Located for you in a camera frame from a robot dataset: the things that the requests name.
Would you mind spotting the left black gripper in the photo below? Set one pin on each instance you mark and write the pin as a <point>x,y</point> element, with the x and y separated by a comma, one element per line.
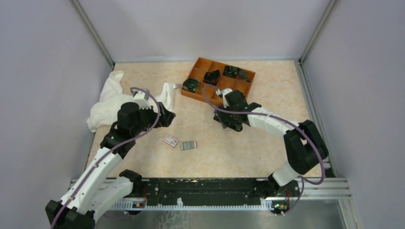
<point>166,117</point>

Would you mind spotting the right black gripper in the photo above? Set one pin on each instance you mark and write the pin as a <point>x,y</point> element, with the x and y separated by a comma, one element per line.
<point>221,115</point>

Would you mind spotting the red white staple box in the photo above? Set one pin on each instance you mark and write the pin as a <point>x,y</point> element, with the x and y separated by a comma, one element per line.
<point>171,141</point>

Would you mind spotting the silver staple strip tray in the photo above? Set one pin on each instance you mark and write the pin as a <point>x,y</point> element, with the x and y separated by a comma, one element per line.
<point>189,145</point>

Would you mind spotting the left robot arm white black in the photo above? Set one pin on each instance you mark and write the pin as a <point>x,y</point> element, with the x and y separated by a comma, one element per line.
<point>84,203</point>

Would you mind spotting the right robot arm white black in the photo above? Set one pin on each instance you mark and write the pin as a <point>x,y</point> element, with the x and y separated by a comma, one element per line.
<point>305,148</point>

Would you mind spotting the orange compartment tray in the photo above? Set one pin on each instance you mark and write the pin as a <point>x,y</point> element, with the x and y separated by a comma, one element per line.
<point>203,65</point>

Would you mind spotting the white crumpled towel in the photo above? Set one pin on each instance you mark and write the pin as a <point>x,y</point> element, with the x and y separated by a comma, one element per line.
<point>112,98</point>

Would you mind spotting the dark rolled tape top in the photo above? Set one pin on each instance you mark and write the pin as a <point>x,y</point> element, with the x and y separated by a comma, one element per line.
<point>234,72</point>

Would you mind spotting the black rolled tape red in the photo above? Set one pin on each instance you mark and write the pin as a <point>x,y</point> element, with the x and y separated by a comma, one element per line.
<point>212,78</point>

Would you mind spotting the dark rolled tape green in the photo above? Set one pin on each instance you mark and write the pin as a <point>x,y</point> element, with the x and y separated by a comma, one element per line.
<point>191,85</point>

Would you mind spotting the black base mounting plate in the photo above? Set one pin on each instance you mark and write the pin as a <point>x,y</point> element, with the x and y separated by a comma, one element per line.
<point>204,192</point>

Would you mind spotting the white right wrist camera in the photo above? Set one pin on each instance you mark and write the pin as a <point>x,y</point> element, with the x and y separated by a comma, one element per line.
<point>222,94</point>

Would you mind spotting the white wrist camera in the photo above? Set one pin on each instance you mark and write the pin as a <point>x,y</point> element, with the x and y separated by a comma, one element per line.
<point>222,94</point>
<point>141,98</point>

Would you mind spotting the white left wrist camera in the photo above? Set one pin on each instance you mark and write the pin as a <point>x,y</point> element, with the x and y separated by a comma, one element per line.
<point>141,98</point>

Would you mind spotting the aluminium frame rail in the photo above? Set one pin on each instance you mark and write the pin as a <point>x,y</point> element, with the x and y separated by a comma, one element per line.
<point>330,189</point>

